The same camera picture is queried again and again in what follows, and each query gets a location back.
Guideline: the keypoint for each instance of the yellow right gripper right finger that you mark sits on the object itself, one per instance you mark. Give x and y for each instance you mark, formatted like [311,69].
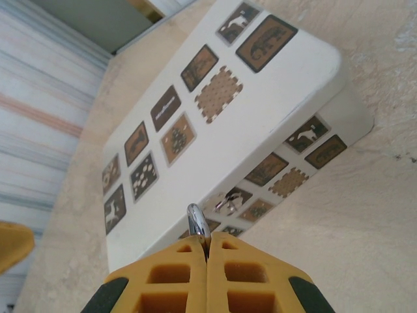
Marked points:
[254,280]

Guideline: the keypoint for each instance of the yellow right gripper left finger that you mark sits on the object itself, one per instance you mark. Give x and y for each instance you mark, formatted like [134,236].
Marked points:
[163,280]

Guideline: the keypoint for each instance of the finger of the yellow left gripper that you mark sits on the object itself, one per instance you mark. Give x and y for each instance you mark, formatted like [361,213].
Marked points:
[13,247]

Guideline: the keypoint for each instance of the silver key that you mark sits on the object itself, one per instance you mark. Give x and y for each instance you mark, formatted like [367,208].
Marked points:
[226,203]

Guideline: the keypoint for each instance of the corrugated striped left side panel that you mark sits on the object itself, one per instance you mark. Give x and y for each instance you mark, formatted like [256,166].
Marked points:
[39,98]

